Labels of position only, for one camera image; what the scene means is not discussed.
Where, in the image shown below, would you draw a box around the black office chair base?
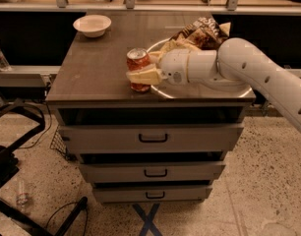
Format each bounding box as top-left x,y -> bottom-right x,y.
0,99 -> 88,236

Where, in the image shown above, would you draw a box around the bottom grey drawer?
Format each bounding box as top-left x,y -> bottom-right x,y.
92,185 -> 212,204

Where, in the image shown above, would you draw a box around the black floor cable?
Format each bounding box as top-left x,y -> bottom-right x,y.
43,201 -> 90,236

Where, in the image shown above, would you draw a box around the top grey drawer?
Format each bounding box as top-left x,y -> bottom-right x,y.
59,123 -> 244,154

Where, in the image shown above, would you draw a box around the wire mesh basket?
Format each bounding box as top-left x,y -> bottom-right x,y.
50,128 -> 69,160

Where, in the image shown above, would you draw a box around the white paper bowl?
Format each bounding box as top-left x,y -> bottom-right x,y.
73,15 -> 111,38

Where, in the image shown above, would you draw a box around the grey drawer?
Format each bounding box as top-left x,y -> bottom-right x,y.
92,185 -> 212,204
59,123 -> 244,154
80,161 -> 224,183

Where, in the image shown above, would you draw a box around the brown chip bag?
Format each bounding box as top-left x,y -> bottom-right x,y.
150,17 -> 231,54

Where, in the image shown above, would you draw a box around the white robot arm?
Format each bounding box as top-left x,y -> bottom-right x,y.
126,38 -> 301,133

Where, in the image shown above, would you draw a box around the middle grey drawer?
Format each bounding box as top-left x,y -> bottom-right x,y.
80,161 -> 224,183

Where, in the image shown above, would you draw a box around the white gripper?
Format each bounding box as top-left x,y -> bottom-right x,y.
126,49 -> 190,86

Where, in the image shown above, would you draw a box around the orange coke can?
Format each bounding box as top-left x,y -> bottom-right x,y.
127,48 -> 151,92

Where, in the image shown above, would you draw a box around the grey drawer cabinet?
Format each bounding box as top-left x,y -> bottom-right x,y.
46,11 -> 254,204

